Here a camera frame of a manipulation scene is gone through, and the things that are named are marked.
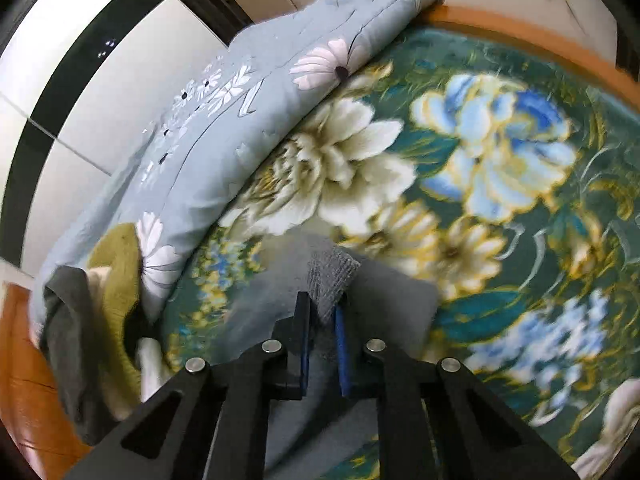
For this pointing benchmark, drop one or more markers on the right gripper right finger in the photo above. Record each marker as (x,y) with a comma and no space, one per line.
(437,421)

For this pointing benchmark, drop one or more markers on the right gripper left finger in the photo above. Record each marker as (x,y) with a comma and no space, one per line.
(210,422)

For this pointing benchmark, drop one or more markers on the grey knit sweater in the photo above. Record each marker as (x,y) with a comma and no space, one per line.
(309,437)

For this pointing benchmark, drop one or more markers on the dark grey jacket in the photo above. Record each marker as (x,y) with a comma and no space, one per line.
(97,383)

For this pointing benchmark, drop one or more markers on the olive yellow knit garment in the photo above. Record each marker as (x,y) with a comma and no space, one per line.
(117,299)

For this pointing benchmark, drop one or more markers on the light blue floral quilt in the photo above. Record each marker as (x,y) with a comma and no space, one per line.
(196,157)

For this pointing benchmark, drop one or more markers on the dark green floral blanket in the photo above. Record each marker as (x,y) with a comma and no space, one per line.
(504,185)

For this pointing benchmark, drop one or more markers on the orange wooden bed frame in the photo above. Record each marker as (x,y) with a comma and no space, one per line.
(36,439)

